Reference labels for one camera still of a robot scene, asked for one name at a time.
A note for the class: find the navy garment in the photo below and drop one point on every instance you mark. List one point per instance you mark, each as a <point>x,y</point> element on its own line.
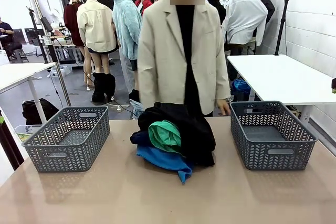
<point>139,138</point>

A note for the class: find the black garment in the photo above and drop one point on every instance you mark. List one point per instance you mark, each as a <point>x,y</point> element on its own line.
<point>197,134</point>

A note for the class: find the green garment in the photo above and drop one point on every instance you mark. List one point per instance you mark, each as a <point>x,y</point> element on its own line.
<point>162,136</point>

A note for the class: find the blue garment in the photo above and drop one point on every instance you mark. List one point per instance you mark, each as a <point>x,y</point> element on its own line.
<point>162,159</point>

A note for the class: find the person's right forearm beige sleeve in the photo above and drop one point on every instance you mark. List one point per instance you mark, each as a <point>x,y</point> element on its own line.
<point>147,82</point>

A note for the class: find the person's left forearm beige sleeve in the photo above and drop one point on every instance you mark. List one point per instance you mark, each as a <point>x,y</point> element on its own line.
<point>223,79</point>

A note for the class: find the person's left hand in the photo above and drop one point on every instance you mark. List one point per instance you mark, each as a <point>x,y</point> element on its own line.
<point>224,106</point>

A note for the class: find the clear plastic container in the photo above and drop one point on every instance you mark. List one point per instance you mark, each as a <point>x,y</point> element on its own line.
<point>23,134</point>

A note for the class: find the black bag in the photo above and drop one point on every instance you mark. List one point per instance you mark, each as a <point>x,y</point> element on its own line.
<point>34,111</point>

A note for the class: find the white table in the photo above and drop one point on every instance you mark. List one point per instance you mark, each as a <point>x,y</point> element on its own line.
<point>283,77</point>
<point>15,74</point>

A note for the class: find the grey stool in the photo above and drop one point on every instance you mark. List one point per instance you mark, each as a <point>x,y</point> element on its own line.
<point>19,54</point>

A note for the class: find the grey woven plastic basket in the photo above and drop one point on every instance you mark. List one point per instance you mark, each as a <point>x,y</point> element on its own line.
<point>270,161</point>
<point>65,155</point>

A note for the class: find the black tripod stand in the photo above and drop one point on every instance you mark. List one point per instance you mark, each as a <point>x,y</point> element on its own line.
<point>36,37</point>
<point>282,24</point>

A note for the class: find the slanted metal pole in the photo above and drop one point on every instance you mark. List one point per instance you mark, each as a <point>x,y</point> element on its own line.
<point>56,61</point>

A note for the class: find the seated person in dark shirt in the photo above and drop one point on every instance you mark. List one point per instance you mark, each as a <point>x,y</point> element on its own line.
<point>5,28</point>

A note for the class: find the blue bag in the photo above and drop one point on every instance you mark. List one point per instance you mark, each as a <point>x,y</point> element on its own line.
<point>240,86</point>

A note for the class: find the black furry boot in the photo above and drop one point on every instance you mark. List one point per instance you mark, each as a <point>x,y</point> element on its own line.
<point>110,85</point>
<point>98,87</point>

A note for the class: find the mannequin in white shirt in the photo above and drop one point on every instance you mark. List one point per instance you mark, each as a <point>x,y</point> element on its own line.
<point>244,16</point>

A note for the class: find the white power strip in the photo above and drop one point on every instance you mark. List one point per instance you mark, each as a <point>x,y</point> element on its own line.
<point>119,108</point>

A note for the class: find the mannequin in maroon dress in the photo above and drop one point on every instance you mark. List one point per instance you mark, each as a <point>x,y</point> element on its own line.
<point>72,22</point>

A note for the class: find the mannequin in cream jacket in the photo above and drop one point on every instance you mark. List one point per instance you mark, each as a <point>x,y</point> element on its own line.
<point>95,27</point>

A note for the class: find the light blue cloth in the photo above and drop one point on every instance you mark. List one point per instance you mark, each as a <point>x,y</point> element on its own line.
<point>135,108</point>

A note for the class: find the mannequin in black clothes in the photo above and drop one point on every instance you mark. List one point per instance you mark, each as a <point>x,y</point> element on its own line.
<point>216,6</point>

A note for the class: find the mannequin in light blue fleece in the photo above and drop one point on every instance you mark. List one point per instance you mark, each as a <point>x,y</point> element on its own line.
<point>126,27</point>

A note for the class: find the person in beige blazer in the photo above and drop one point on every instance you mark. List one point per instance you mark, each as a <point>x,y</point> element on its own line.
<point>162,64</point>

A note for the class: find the mannequin in red jacket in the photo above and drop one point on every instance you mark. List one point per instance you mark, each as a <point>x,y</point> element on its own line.
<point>145,3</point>

